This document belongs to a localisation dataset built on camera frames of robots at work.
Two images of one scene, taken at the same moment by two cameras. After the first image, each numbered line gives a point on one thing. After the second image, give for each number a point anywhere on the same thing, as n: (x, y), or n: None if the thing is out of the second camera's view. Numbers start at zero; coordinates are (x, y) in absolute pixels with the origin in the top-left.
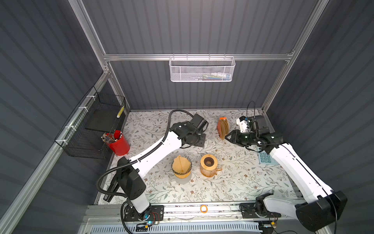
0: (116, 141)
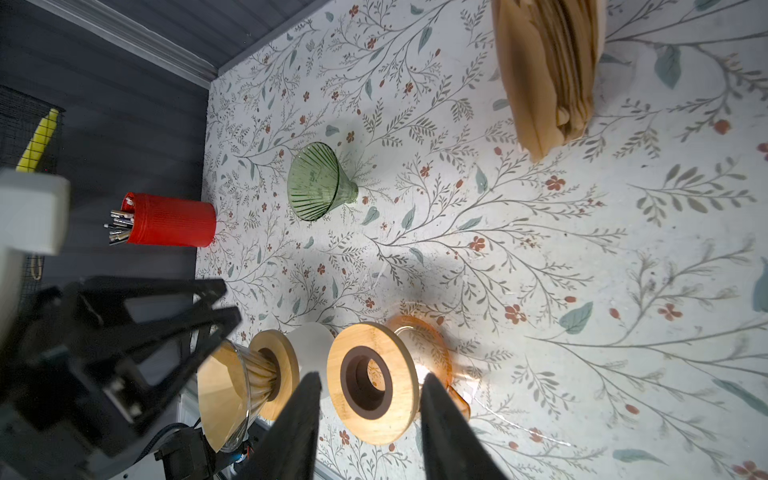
0: (167, 220)
